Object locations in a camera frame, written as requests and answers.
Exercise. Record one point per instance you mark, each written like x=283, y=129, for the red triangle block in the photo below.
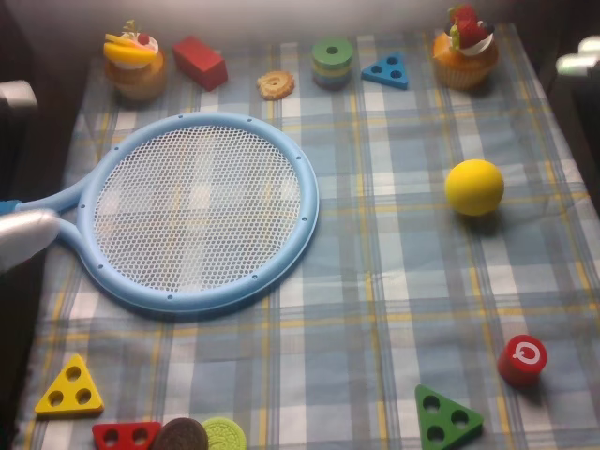
x=125, y=441

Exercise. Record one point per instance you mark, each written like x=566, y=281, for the red cylinder block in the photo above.
x=515, y=370

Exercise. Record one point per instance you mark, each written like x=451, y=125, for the brown sandwich cookie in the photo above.
x=180, y=436

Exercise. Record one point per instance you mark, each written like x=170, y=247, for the yellow triangle block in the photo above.
x=70, y=411

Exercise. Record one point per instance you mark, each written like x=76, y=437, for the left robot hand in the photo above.
x=28, y=234

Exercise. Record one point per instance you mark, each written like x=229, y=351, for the light blue toy racket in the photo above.
x=197, y=211

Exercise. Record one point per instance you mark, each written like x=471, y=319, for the blue triangle block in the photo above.
x=385, y=82

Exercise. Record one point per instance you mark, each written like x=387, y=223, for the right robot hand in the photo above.
x=579, y=61

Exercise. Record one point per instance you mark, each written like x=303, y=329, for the blue plaid cloth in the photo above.
x=375, y=281

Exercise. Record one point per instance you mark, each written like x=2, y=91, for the cupcake with orange slice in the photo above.
x=136, y=75

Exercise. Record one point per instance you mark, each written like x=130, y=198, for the yellow ball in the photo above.
x=474, y=187

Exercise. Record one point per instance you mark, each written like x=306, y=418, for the red rectangular block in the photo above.
x=199, y=63

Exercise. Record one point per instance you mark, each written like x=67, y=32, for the green triangle block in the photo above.
x=445, y=415

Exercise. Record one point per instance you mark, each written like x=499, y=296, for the cupcake with strawberry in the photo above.
x=461, y=70

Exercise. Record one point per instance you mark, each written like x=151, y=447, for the green sandwich cookie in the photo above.
x=227, y=436

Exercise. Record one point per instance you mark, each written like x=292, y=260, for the round tan biscuit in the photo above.
x=275, y=85

